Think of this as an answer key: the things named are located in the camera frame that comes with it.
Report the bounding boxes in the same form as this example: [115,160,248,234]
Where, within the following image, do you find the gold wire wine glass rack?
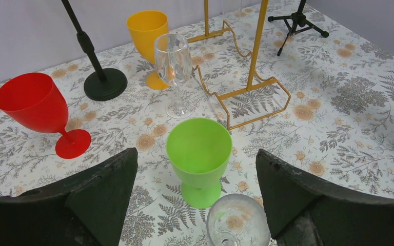
[187,0,292,131]

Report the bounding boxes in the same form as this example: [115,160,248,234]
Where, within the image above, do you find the black stand with pink microphone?
[62,0,128,101]

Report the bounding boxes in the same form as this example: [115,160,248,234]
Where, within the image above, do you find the yellow plastic wine glass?
[126,10,170,91]

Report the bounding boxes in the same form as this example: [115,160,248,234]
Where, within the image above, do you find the tripod stand with purple microphone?
[268,0,329,56]

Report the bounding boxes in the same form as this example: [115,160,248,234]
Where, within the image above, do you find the green plastic wine glass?
[166,118,233,209]

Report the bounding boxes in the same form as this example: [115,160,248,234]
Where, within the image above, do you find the floral patterned tablecloth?
[0,7,394,245]

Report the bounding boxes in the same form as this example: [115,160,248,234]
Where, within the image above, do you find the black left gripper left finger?
[0,148,138,245]

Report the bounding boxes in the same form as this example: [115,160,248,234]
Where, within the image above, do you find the clear wine glass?
[206,194,271,245]
[154,33,192,119]
[221,0,243,20]

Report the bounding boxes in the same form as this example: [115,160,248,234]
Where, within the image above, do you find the red plastic wine glass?
[0,72,91,159]

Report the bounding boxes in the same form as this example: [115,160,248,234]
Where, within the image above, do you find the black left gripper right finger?
[255,149,394,245]

